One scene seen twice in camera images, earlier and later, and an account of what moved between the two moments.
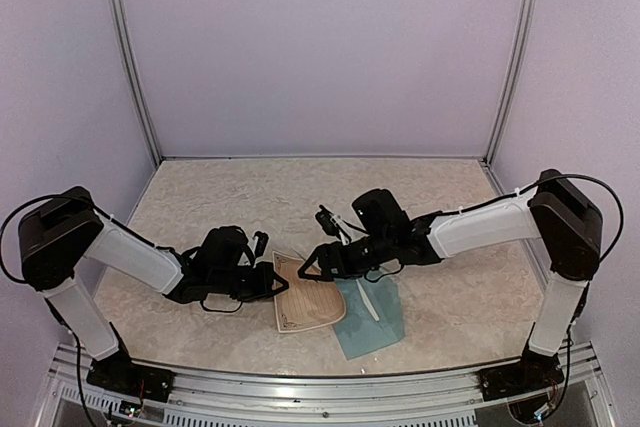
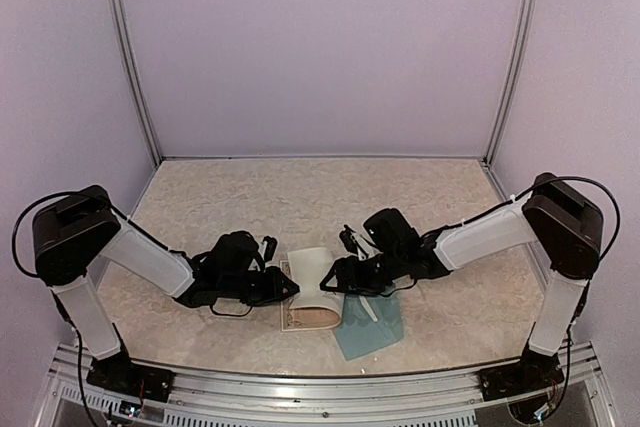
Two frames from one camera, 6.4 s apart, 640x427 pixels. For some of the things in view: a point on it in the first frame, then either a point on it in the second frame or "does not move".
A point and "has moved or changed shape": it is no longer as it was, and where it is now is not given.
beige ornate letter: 307,301 has moved or changed shape
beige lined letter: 367,302 does not move
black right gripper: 332,249 → 341,267
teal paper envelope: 358,331 does not move
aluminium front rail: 419,401 does not move
